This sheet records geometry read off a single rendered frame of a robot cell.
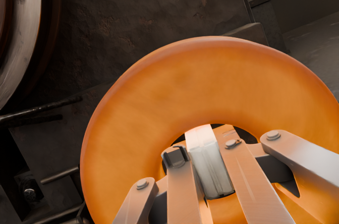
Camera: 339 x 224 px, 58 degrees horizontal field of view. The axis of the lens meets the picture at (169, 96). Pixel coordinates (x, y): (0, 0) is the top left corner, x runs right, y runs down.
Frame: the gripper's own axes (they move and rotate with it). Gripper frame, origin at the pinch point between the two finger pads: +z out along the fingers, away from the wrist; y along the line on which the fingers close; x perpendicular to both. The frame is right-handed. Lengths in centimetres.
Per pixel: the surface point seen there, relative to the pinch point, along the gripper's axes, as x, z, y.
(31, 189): -11.2, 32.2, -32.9
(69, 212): -15.5, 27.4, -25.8
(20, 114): 3.3, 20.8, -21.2
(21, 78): 7.4, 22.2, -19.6
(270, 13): -42, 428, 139
